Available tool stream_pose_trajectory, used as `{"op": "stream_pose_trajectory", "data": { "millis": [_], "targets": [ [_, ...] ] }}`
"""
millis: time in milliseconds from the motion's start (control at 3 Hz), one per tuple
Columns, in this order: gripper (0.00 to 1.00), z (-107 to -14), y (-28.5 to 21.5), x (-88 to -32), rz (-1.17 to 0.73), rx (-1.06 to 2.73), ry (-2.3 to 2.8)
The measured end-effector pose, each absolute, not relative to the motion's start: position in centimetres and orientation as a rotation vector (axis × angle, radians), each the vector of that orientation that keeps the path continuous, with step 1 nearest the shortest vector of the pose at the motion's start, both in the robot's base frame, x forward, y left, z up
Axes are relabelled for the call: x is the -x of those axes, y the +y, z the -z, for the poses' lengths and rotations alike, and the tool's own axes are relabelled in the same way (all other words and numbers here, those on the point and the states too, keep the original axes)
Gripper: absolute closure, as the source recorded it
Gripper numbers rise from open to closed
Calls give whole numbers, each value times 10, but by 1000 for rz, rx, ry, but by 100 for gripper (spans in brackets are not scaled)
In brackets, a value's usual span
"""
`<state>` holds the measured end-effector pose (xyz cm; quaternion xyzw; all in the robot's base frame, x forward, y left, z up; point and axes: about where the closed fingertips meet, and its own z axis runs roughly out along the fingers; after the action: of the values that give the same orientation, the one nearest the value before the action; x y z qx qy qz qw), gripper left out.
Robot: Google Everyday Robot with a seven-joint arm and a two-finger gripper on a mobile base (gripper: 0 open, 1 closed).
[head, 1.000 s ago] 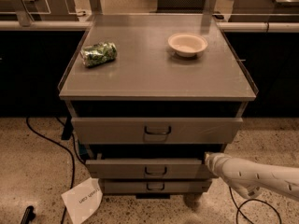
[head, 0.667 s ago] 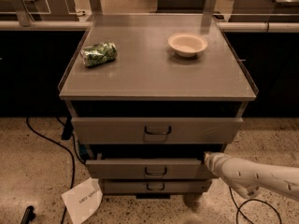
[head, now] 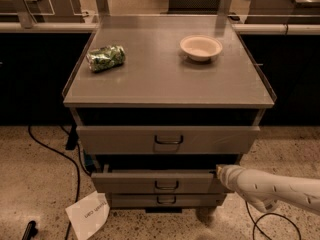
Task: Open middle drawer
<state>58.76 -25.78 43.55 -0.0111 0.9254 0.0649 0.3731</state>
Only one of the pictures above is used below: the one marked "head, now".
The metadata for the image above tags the white paper bowl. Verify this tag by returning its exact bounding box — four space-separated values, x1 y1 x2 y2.
180 35 223 62

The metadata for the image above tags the black cable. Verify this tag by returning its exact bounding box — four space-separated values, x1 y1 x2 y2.
27 124 100 240
245 200 303 240

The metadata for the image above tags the crushed green soda can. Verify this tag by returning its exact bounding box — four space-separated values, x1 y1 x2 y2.
86 45 126 73

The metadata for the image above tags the black object on floor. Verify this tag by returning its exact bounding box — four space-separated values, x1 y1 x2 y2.
22 220 38 240

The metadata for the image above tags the grey bottom drawer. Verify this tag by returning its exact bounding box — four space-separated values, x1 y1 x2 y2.
106 193 226 209

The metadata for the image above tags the grey top drawer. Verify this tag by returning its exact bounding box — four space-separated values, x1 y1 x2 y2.
77 126 260 155

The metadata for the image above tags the white horizontal rail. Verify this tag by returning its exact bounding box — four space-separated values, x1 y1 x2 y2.
0 22 320 35

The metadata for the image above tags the black cable right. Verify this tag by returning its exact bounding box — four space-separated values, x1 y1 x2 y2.
245 200 303 240

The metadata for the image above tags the black cable left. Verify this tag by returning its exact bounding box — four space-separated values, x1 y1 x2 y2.
27 124 100 240

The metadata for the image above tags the grey drawer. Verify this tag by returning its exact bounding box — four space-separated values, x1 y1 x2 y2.
77 126 260 155
91 168 229 194
106 193 226 209

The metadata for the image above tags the white paper sign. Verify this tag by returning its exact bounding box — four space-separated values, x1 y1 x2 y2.
65 191 110 240

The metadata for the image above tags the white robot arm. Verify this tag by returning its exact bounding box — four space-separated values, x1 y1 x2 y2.
217 165 320 215

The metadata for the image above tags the grey drawer cabinet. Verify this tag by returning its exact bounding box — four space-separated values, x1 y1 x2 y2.
61 14 277 214

